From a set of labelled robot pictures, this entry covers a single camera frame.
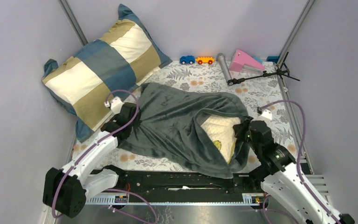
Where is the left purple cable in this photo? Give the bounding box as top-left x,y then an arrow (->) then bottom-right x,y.
51,90 -> 158,224

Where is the blue block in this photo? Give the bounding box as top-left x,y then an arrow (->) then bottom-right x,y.
266,56 -> 280,63

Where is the cream pillow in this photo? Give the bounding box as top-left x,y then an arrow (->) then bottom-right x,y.
201,115 -> 241,164

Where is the purple cable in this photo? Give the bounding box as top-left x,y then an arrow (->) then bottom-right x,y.
51,90 -> 158,224
257,99 -> 343,224

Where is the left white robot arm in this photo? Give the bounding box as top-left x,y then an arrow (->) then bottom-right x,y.
42,97 -> 140,218

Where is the zebra and grey pillowcase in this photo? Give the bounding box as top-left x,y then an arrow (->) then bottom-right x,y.
119,83 -> 249,179

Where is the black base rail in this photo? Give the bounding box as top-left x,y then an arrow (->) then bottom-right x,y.
114,170 -> 268,202

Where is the blue toy car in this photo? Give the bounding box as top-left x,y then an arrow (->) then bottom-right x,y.
179,55 -> 195,64

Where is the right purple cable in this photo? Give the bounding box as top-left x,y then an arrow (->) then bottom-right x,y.
257,99 -> 343,224

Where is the pink triangular block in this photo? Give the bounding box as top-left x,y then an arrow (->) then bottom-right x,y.
229,49 -> 265,72

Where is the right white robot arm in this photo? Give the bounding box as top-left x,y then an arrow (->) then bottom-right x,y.
233,116 -> 355,224

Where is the grey microphone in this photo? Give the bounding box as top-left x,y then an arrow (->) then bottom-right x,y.
216,53 -> 234,86

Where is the white slotted cable duct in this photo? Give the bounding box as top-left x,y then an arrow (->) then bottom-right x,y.
86,191 -> 262,206

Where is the orange toy car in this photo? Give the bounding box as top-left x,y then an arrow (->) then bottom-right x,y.
195,56 -> 215,65

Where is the black mini tripod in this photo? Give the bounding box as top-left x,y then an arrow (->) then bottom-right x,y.
227,52 -> 300,86

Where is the blue yellow checked pillow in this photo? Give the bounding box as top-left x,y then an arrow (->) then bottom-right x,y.
42,4 -> 171,142

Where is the floral table cloth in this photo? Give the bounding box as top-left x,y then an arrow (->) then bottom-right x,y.
71,60 -> 302,174

